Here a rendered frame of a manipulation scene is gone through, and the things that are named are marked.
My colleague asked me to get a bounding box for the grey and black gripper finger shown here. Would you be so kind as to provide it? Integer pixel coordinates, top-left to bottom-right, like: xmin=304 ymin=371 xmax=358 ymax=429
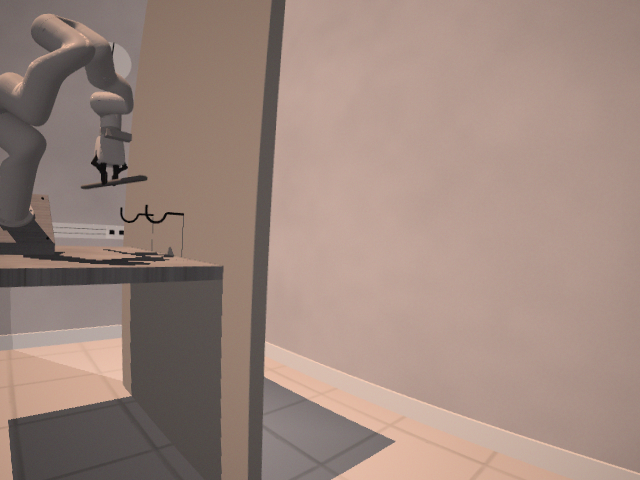
xmin=112 ymin=163 xmax=128 ymax=179
xmin=91 ymin=154 xmax=107 ymax=185

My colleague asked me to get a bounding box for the brown wall panel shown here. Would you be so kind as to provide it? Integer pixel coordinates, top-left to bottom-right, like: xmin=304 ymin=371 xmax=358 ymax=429
xmin=122 ymin=0 xmax=286 ymax=480

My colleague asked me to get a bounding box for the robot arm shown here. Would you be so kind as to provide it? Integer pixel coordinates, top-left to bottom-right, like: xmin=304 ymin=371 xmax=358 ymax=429
xmin=0 ymin=14 xmax=134 ymax=227

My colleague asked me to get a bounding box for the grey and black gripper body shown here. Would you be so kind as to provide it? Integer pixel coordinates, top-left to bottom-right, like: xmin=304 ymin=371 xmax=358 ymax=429
xmin=94 ymin=134 xmax=125 ymax=168

